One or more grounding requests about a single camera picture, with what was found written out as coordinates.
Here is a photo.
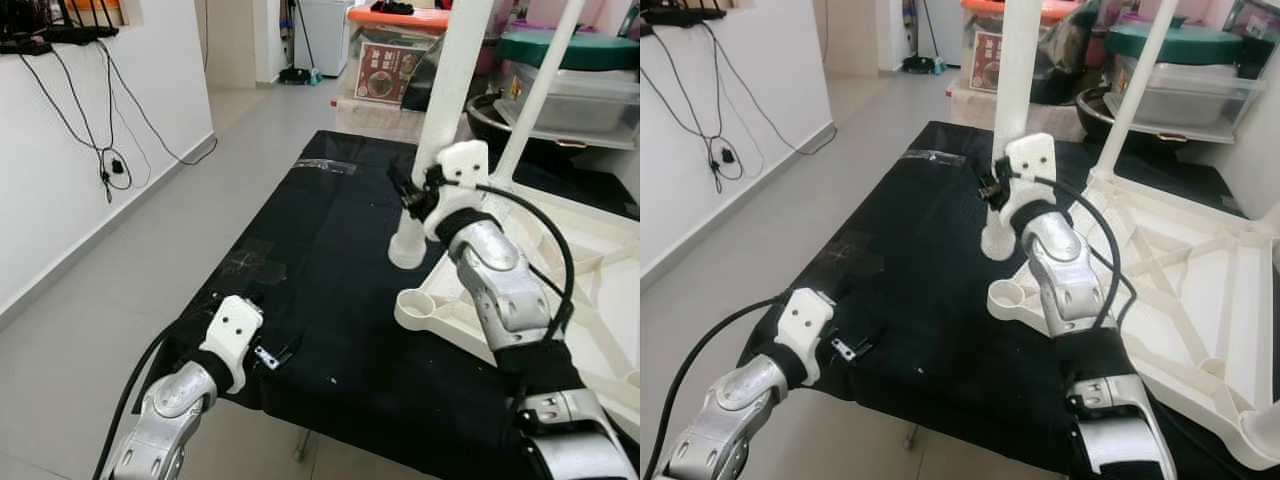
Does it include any white plastic table top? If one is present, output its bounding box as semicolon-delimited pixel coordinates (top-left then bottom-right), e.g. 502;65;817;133
393;175;641;441
985;165;1280;471

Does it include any black table cloth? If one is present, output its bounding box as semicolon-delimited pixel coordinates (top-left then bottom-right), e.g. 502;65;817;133
165;128;641;480
740;120;1280;480

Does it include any black round wok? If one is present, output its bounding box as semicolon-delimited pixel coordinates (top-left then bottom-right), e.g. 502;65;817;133
465;92;521;141
1075;88;1131;141

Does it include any black bag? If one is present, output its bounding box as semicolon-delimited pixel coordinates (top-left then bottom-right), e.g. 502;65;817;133
1030;5;1101;106
400;40;451;113

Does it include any storage box with red print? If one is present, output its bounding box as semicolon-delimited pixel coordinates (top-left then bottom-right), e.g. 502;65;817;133
345;3;451;106
960;0;1006;96

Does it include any green floor mop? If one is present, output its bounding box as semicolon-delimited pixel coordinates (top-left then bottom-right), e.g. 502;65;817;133
900;0;946;76
278;0;323;86

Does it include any clear plastic container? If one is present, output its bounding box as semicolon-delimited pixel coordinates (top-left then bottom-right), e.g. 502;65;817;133
1110;55;1266;143
495;62;641;151

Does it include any black power strip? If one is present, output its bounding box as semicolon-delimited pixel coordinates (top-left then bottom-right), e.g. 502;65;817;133
640;5;729;29
0;22;119;56

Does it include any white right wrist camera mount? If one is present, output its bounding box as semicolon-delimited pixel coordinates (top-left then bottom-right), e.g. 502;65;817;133
995;132;1058;236
412;140;493;243

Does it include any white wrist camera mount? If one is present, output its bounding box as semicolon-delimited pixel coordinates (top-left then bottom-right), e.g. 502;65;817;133
775;287;836;386
412;140;493;243
995;132;1058;236
205;295;266;393

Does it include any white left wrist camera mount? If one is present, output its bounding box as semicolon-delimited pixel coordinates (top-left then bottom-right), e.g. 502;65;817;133
205;295;266;393
775;287;836;386

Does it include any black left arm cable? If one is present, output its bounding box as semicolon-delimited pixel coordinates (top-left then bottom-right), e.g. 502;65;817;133
93;330;171;480
645;295;796;480

